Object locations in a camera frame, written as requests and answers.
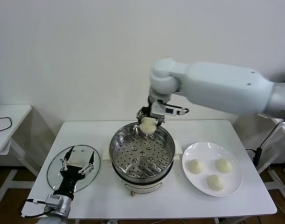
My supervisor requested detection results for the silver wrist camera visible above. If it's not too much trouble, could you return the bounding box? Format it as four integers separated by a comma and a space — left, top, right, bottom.
151, 100, 167, 117
45, 195, 63, 210

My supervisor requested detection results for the stainless steel steamer basket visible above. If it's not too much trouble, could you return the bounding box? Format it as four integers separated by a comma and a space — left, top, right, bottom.
109, 121, 176, 185

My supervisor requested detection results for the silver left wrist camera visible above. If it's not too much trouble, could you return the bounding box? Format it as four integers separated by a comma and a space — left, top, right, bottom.
45, 195, 63, 210

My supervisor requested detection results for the white laptop side table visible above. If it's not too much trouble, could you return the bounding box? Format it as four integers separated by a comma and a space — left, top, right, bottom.
257, 112, 285, 203

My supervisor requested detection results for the round glass lid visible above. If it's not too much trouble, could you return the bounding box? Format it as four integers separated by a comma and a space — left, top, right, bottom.
46, 144, 101, 193

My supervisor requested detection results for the grey laptop cable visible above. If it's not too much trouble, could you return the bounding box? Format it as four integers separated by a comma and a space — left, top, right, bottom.
260, 121, 284, 149

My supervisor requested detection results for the white round plate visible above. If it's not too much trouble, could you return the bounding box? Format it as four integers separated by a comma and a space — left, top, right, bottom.
181, 141, 243, 198

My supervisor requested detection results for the steel steamer pot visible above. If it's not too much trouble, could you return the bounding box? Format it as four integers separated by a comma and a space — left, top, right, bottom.
102, 139, 182, 196

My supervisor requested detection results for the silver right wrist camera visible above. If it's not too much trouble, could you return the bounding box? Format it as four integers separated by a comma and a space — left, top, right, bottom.
151, 100, 167, 117

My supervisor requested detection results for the white steamed baozi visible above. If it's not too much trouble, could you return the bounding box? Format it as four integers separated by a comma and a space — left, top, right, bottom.
207, 174, 226, 191
215, 158, 233, 174
188, 159, 205, 175
139, 117, 157, 135

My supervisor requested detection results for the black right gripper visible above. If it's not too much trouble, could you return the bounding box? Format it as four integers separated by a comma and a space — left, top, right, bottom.
135, 105, 167, 128

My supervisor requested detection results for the black looped cable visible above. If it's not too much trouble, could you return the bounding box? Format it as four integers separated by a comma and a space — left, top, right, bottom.
0, 116, 12, 133

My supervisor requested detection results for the black hanging power adapter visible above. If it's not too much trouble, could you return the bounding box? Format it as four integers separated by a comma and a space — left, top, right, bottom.
253, 146, 262, 167

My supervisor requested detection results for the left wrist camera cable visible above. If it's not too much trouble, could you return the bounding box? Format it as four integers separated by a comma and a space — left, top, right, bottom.
20, 197, 56, 219

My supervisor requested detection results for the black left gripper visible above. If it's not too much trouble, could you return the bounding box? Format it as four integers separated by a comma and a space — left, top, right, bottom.
53, 146, 96, 200

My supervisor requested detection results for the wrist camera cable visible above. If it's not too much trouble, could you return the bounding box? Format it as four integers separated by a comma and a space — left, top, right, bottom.
20, 197, 56, 219
166, 106, 190, 116

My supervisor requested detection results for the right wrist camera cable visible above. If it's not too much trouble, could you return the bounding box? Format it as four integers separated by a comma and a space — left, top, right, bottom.
166, 106, 190, 116

